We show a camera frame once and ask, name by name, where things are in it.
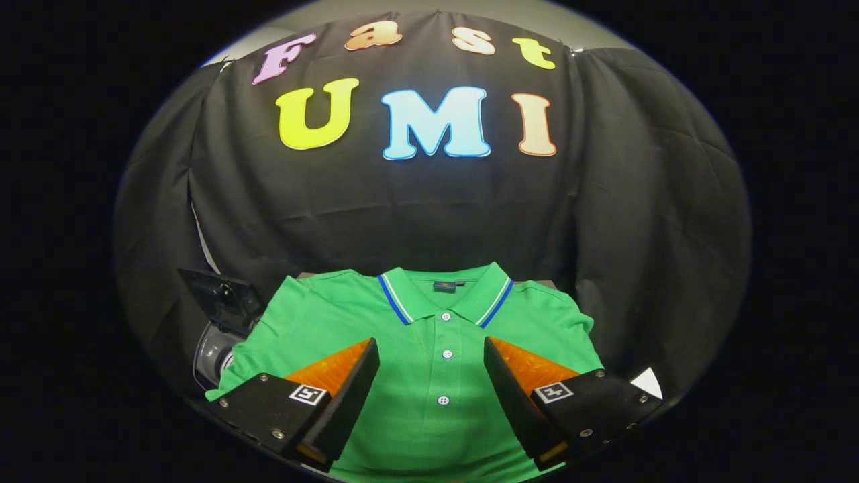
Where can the black backdrop cloth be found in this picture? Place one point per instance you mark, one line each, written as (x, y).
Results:
(416, 215)

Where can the white flat board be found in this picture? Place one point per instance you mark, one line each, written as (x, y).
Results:
(649, 384)

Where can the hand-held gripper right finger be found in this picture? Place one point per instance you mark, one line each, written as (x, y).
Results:
(513, 402)

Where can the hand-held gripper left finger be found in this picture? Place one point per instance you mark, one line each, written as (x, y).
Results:
(345, 402)

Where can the green polo shirt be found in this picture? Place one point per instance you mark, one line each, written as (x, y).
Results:
(429, 429)

